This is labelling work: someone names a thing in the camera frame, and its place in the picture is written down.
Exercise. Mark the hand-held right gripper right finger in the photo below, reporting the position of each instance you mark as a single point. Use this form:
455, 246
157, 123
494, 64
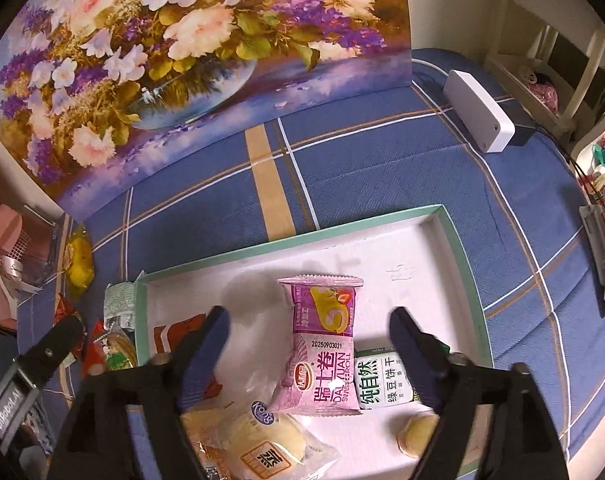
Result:
412, 355

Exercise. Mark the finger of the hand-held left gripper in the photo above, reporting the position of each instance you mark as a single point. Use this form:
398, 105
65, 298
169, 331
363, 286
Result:
52, 350

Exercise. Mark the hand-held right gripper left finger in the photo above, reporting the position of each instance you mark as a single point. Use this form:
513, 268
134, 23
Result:
205, 360

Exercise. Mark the red patterned snack packet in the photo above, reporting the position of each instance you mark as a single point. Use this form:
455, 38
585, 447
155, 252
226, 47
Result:
177, 335

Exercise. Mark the green white biscuit packet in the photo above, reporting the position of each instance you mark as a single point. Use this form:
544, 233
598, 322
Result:
382, 380

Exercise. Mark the brown bread packet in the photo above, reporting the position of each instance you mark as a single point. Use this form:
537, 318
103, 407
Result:
195, 427

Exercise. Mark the small yellow cake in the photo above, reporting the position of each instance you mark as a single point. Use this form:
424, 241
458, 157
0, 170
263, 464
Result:
415, 435

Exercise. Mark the mint green snack packet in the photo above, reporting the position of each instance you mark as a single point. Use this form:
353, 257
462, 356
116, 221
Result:
120, 300

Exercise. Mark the teal-rimmed white box tray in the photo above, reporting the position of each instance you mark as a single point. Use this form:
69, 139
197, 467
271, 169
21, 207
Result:
432, 270

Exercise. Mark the pink swiss roll packet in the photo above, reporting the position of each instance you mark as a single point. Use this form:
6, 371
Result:
322, 360

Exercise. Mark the yellow bread packet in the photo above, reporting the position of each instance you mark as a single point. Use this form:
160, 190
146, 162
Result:
80, 262

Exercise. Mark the clear steamed cake packet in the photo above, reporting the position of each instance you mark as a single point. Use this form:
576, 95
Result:
267, 450

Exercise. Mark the red foil candy packet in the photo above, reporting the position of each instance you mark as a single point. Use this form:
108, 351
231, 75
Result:
65, 310

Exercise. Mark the pink flower bouquet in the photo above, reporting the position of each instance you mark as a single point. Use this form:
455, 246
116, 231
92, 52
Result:
2, 230

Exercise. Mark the blue plaid bedsheet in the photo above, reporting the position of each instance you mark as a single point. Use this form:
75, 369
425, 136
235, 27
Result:
357, 160

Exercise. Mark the black power adapter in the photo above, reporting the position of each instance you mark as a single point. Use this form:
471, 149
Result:
521, 127

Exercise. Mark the white rectangular box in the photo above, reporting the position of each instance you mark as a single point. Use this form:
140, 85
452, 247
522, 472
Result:
475, 107

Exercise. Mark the white lattice chair back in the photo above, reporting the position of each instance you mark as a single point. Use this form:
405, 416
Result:
597, 130

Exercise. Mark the pink cloth item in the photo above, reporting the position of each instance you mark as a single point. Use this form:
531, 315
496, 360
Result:
545, 92

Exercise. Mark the flower painting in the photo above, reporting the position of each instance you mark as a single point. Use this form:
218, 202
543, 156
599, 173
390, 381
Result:
182, 35

